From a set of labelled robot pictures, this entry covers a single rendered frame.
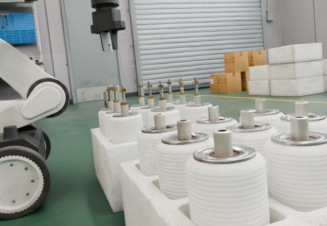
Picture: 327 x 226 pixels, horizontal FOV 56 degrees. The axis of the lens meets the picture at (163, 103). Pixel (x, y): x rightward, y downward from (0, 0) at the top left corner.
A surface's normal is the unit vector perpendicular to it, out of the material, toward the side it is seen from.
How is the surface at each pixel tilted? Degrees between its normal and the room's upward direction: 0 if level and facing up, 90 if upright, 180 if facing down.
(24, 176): 90
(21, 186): 90
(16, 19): 90
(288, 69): 90
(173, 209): 0
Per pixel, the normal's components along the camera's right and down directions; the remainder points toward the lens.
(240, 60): 0.37, 0.05
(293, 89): -0.91, 0.13
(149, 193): -0.10, -0.99
